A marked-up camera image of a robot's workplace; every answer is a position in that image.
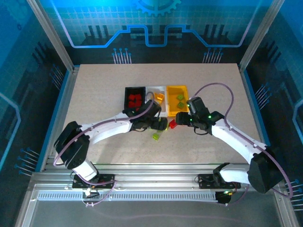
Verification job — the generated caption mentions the aluminium table side rail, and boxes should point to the aluminium table side rail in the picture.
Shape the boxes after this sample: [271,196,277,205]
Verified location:
[40,66,80,172]

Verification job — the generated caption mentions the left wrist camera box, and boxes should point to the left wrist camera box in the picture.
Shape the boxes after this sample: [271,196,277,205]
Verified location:
[138,99,162,118]

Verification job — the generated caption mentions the white plastic bin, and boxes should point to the white plastic bin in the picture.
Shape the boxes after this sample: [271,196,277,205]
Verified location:
[144,85,170,116]

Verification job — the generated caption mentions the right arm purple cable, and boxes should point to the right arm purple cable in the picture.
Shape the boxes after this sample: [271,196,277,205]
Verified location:
[194,82,294,206]

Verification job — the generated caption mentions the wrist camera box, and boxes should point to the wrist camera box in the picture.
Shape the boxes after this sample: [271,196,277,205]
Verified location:
[138,99,162,118]
[187,96,209,115]

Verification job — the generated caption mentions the small white connector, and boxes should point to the small white connector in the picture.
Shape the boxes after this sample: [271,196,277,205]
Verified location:
[82,188,100,200]

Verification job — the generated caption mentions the aluminium frame post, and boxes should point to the aluminium frame post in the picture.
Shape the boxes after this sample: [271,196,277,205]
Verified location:
[238,0,286,71]
[26,0,75,71]

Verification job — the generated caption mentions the black plastic bin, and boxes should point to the black plastic bin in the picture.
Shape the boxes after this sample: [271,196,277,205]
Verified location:
[123,86,147,114]

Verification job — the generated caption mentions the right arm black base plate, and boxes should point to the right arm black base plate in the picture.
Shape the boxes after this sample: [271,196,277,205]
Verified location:
[197,174,241,190]

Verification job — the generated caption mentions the blue table border strip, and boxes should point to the blue table border strip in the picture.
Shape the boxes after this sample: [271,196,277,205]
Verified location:
[240,70,279,172]
[35,70,71,172]

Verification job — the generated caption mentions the yellow plastic bin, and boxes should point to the yellow plastic bin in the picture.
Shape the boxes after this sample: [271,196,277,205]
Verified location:
[166,85,190,117]

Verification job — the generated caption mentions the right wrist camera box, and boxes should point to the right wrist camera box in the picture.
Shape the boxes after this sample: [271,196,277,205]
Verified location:
[187,96,209,115]

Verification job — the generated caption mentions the slotted cable tray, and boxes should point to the slotted cable tray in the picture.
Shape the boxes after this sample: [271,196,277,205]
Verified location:
[36,192,220,202]

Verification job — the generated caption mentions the black connector box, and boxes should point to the black connector box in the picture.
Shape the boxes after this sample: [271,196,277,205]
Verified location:
[215,190,236,206]

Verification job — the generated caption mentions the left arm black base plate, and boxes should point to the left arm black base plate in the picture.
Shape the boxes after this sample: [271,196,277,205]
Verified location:
[72,174,116,190]

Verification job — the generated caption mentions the aluminium extrusion beam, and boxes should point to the aluminium extrusion beam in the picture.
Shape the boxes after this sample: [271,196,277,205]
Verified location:
[28,163,287,192]

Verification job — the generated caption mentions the grey aluminium-framed panel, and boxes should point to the grey aluminium-framed panel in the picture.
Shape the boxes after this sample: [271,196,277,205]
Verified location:
[14,184,300,227]

